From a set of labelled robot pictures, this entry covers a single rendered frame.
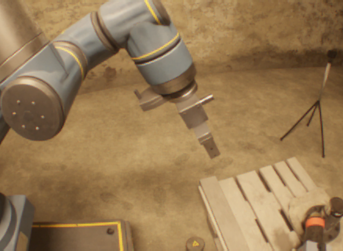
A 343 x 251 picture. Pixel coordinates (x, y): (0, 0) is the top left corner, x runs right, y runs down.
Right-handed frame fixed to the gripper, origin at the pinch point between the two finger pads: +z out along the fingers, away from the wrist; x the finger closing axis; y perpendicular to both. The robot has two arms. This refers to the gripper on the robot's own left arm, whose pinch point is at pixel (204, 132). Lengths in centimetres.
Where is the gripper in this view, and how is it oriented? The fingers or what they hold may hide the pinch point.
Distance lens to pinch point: 60.7
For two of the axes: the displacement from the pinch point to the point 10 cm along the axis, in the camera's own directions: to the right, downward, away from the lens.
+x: -1.7, -5.7, 8.0
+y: 8.8, -4.6, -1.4
